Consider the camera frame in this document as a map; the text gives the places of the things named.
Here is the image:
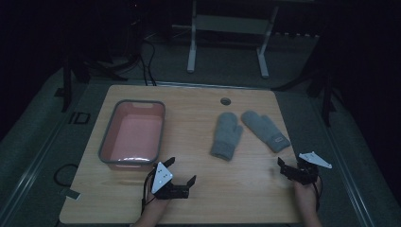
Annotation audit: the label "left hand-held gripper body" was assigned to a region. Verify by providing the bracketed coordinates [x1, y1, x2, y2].
[150, 161, 191, 201]

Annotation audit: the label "person's right hand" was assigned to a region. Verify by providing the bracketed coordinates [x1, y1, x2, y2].
[293, 176, 323, 216]

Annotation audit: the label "black metal stand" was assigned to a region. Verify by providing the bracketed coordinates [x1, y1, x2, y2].
[52, 51, 96, 114]
[304, 70, 346, 128]

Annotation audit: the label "white metal table frame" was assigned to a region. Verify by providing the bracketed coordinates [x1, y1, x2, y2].
[171, 0, 281, 79]

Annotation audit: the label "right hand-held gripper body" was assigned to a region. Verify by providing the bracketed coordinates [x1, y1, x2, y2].
[279, 150, 333, 186]

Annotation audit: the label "grey tape piece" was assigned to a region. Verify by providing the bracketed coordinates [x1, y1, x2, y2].
[59, 187, 82, 201]

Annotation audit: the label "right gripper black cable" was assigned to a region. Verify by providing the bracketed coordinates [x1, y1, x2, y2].
[311, 175, 323, 213]

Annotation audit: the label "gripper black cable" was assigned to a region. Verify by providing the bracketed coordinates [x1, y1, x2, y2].
[140, 170, 157, 216]
[311, 175, 323, 213]

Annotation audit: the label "grey mitten with label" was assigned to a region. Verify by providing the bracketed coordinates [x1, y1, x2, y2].
[240, 110, 292, 154]

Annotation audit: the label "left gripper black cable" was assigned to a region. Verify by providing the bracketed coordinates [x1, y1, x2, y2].
[140, 170, 157, 216]

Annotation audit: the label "plain grey mitten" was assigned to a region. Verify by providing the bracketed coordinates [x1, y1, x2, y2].
[209, 112, 244, 162]

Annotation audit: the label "person's left hand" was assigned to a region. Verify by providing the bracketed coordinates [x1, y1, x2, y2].
[145, 184, 171, 218]

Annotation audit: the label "pink basin with grey rim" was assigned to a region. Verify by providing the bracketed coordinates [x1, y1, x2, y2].
[97, 98, 166, 172]

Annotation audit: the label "black cables on floor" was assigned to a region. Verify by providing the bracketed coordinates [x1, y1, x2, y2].
[124, 34, 158, 87]

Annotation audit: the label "black cable loop on floor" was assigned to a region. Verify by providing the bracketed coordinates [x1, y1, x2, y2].
[52, 163, 79, 187]

